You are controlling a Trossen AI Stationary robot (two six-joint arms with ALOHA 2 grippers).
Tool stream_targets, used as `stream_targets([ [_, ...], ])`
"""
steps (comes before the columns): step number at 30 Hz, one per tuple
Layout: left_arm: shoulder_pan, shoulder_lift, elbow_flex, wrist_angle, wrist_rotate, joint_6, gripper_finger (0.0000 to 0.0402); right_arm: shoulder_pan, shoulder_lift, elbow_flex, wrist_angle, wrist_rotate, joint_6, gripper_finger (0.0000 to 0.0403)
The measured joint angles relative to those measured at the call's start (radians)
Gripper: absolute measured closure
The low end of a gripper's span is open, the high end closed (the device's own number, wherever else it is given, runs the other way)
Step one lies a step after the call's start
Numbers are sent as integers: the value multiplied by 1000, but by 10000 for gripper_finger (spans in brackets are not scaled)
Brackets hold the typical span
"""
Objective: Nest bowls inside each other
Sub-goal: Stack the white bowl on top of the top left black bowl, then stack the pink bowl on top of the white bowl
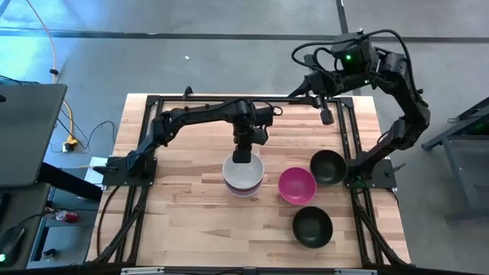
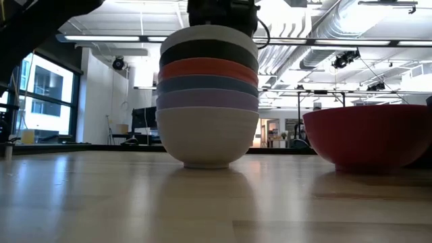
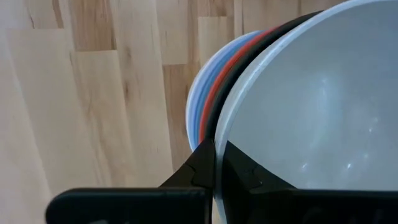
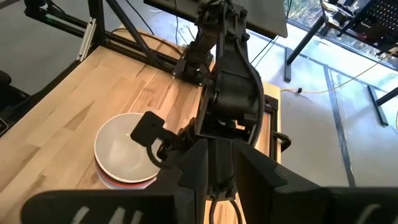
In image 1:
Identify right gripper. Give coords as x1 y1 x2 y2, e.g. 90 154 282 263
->
288 70 357 127

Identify white bowl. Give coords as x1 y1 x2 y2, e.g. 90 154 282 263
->
224 182 264 199
222 152 266 191

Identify magenta bowl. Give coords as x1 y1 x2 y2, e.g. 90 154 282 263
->
277 167 318 205

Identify white paper sheet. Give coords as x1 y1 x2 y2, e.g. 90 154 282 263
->
83 155 110 188

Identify grey metal cart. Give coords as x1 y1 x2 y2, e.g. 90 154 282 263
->
422 97 489 222

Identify yellow power plug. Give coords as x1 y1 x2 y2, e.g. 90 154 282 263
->
62 136 80 153

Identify black slanted beam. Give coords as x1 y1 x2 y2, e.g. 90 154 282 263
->
37 162 104 202

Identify red drink can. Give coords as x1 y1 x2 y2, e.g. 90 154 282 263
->
54 209 79 224

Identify blue-grey low shelf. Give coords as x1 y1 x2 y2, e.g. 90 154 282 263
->
28 186 102 270

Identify grey laptop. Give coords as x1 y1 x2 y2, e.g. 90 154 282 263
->
0 82 69 188

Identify dark side desk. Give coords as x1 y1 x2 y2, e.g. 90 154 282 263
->
0 181 53 271

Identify black computer mouse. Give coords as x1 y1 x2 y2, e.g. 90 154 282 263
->
0 225 27 267

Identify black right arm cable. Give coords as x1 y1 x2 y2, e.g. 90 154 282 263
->
290 28 413 100

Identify black aluminium table frame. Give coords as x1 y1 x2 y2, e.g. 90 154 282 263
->
86 93 412 275

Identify thin black floor cable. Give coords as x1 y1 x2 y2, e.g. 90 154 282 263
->
57 120 118 150

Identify silver frame bracket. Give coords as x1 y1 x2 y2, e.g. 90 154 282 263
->
120 267 166 275
334 268 378 275

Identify thick black cable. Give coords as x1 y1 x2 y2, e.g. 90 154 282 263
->
95 185 122 257

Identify yellow cable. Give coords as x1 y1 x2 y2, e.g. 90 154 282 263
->
24 0 77 144

